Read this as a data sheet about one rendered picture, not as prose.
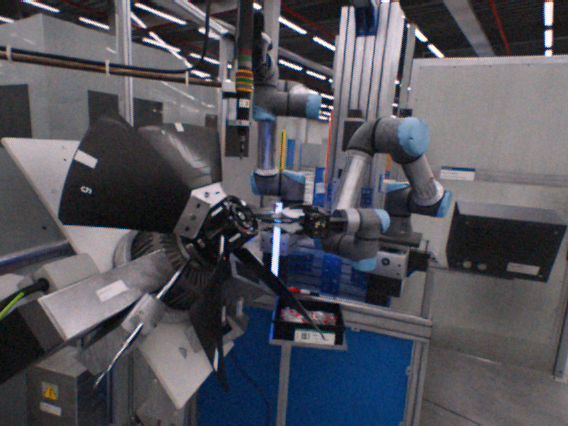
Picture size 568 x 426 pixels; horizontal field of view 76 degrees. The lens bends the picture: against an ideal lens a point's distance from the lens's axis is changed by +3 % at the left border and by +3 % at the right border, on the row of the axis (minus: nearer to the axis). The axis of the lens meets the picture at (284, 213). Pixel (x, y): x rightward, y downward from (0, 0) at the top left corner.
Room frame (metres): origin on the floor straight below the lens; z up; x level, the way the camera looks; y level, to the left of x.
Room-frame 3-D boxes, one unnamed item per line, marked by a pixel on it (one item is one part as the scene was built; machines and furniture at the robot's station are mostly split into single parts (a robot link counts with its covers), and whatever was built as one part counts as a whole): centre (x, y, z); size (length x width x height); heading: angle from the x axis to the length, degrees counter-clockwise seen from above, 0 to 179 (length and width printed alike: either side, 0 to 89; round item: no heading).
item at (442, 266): (1.09, -0.59, 1.04); 0.24 x 0.03 x 0.03; 73
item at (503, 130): (2.37, -1.31, 1.10); 1.21 x 0.06 x 2.20; 73
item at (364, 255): (1.10, -0.25, 1.08); 0.11 x 0.08 x 0.11; 48
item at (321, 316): (1.06, -0.10, 0.84); 0.19 x 0.14 x 0.05; 87
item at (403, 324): (1.24, -0.08, 0.82); 0.90 x 0.04 x 0.08; 73
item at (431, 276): (1.12, -0.49, 0.96); 0.03 x 0.03 x 0.20; 73
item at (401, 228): (1.54, -0.49, 1.09); 0.15 x 0.15 x 0.10
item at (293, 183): (1.74, -0.03, 1.20); 0.13 x 0.12 x 0.14; 91
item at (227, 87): (0.92, 0.13, 1.48); 0.09 x 0.07 x 0.10; 108
